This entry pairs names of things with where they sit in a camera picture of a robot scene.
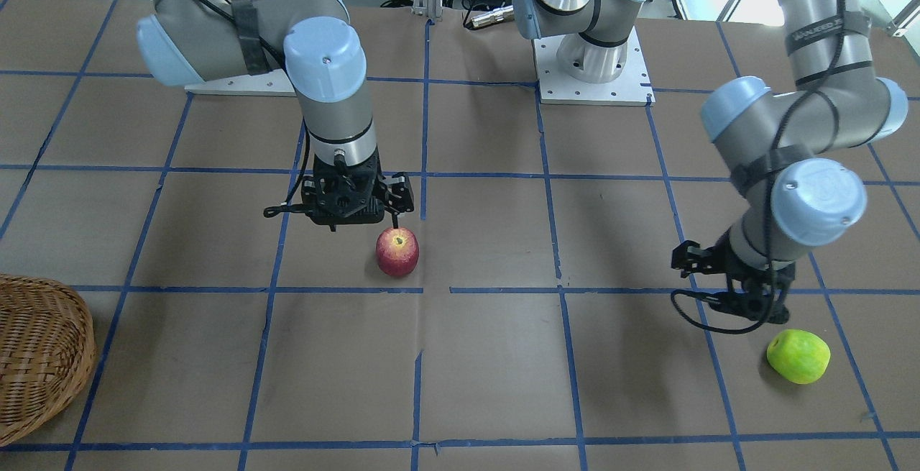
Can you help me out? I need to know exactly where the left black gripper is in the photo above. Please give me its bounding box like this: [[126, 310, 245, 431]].
[[671, 234, 796, 326]]

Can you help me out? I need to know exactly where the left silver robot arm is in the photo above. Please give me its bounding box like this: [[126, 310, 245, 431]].
[[512, 0, 909, 333]]

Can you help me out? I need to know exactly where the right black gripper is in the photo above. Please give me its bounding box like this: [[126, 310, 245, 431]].
[[263, 151, 416, 232]]

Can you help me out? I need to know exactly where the woven wicker basket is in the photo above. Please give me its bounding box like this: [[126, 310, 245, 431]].
[[1, 274, 96, 446]]

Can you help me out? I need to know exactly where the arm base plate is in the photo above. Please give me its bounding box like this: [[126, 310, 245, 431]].
[[184, 69, 295, 97], [532, 28, 656, 106]]

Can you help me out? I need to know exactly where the green apple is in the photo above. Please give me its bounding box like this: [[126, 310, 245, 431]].
[[765, 328, 831, 385]]

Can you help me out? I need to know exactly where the red apple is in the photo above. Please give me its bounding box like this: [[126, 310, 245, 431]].
[[375, 227, 420, 278]]

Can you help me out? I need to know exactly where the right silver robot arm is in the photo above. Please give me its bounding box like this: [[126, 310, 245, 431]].
[[136, 0, 415, 231]]

